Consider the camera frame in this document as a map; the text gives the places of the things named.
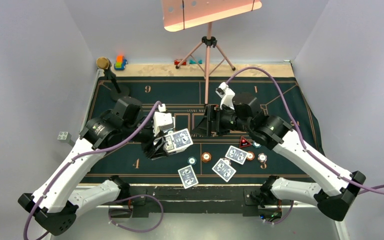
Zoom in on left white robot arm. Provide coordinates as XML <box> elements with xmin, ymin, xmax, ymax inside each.
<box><xmin>18</xmin><ymin>96</ymin><xmax>175</xmax><ymax>236</ymax></box>

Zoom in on red triangular dealer button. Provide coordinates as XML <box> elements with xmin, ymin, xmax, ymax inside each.
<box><xmin>239</xmin><ymin>136</ymin><xmax>253</xmax><ymax>149</ymax></box>

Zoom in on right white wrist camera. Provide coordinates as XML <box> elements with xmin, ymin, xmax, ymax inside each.
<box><xmin>215</xmin><ymin>82</ymin><xmax>235</xmax><ymax>110</ymax></box>

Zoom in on dark green poker mat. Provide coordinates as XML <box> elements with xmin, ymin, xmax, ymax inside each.
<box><xmin>82</xmin><ymin>76</ymin><xmax>322</xmax><ymax>185</ymax></box>

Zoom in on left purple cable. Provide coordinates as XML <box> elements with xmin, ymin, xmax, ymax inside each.
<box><xmin>23</xmin><ymin>101</ymin><xmax>164</xmax><ymax>240</ymax></box>

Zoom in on teal toy block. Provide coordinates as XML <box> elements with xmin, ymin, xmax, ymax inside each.
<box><xmin>189</xmin><ymin>59</ymin><xmax>203</xmax><ymax>65</ymax></box>

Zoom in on orange poker chip stack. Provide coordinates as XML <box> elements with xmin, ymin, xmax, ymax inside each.
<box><xmin>201</xmin><ymin>152</ymin><xmax>212</xmax><ymax>163</ymax></box>

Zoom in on blue playing card deck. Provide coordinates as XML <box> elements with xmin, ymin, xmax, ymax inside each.
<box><xmin>153</xmin><ymin>135</ymin><xmax>193</xmax><ymax>155</ymax></box>

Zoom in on pink poker chip stack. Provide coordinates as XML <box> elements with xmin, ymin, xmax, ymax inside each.
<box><xmin>223</xmin><ymin>158</ymin><xmax>231</xmax><ymax>165</ymax></box>

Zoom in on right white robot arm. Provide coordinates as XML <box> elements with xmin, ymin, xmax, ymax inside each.
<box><xmin>192</xmin><ymin>92</ymin><xmax>366</xmax><ymax>222</ymax></box>

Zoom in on green poker chip stack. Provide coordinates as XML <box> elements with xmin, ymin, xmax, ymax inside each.
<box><xmin>187</xmin><ymin>157</ymin><xmax>197</xmax><ymax>166</ymax></box>

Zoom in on pink music stand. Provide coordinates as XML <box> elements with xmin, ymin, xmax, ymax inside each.
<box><xmin>161</xmin><ymin>0</ymin><xmax>263</xmax><ymax>105</ymax></box>

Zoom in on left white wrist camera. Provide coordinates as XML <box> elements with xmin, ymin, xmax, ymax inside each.
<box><xmin>152</xmin><ymin>103</ymin><xmax>175</xmax><ymax>137</ymax></box>

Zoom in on red toy block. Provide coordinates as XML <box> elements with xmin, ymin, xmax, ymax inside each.
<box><xmin>174</xmin><ymin>59</ymin><xmax>187</xmax><ymax>66</ymax></box>

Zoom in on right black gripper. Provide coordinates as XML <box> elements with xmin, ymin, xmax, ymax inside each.
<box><xmin>193</xmin><ymin>104</ymin><xmax>252</xmax><ymax>137</ymax></box>

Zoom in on grey lego block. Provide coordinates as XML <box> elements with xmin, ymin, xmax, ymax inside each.
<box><xmin>57</xmin><ymin>131</ymin><xmax>75</xmax><ymax>147</ymax></box>

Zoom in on gold round knob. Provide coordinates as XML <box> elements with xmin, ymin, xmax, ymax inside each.
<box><xmin>95</xmin><ymin>56</ymin><xmax>112</xmax><ymax>70</ymax></box>

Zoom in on next card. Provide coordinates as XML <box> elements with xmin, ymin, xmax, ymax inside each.
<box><xmin>166</xmin><ymin>128</ymin><xmax>194</xmax><ymax>153</ymax></box>

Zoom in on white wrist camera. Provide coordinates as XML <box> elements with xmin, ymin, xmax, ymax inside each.
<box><xmin>215</xmin><ymin>82</ymin><xmax>235</xmax><ymax>110</ymax></box>
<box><xmin>152</xmin><ymin>103</ymin><xmax>175</xmax><ymax>137</ymax></box>

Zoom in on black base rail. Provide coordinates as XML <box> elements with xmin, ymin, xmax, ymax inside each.
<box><xmin>121</xmin><ymin>184</ymin><xmax>291</xmax><ymax>222</ymax></box>

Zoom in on colourful toy block stack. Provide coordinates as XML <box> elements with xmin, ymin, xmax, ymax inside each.
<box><xmin>114</xmin><ymin>55</ymin><xmax>128</xmax><ymax>71</ymax></box>

